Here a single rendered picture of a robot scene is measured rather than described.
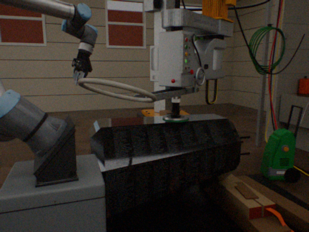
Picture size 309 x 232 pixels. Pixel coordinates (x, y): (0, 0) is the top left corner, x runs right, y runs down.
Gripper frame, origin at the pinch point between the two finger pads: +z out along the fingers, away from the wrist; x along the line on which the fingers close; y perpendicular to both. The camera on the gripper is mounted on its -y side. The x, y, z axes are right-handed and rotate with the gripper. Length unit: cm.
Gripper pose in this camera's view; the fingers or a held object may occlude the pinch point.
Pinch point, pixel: (77, 84)
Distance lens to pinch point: 172.5
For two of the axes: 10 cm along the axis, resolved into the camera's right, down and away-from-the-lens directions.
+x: 9.7, 2.2, -1.4
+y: -1.1, -1.6, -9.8
